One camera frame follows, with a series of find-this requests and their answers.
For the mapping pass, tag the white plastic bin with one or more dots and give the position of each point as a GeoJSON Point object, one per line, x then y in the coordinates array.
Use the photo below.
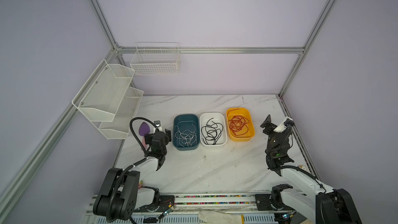
{"type": "Point", "coordinates": [213, 130]}

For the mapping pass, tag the small pink toy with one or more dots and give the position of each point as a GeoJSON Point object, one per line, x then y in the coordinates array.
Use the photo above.
{"type": "Point", "coordinates": [140, 184]}

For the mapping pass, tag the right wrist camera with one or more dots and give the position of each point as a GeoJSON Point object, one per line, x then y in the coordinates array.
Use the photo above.
{"type": "Point", "coordinates": [279, 129]}

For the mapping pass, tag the yellow plastic bin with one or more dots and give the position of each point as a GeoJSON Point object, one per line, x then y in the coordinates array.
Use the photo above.
{"type": "Point", "coordinates": [240, 124]}

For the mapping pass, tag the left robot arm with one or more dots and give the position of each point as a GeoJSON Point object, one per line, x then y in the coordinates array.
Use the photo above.
{"type": "Point", "coordinates": [121, 192]}

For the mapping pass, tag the purple pink spatula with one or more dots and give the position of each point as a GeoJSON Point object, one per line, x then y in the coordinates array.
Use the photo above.
{"type": "Point", "coordinates": [144, 129]}

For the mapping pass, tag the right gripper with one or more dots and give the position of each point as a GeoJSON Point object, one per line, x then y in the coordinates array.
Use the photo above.
{"type": "Point", "coordinates": [267, 123]}

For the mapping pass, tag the teal plastic bin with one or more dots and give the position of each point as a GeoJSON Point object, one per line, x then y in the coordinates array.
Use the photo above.
{"type": "Point", "coordinates": [186, 132]}

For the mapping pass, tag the white mesh two-tier shelf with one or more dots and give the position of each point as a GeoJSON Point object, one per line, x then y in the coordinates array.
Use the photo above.
{"type": "Point", "coordinates": [109, 101]}

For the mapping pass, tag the white wire basket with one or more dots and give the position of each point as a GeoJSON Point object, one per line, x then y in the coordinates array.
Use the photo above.
{"type": "Point", "coordinates": [156, 58]}

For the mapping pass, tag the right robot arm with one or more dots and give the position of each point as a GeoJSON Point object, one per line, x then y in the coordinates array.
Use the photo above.
{"type": "Point", "coordinates": [315, 200]}

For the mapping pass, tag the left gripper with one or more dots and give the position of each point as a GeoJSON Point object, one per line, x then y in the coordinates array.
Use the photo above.
{"type": "Point", "coordinates": [147, 139]}

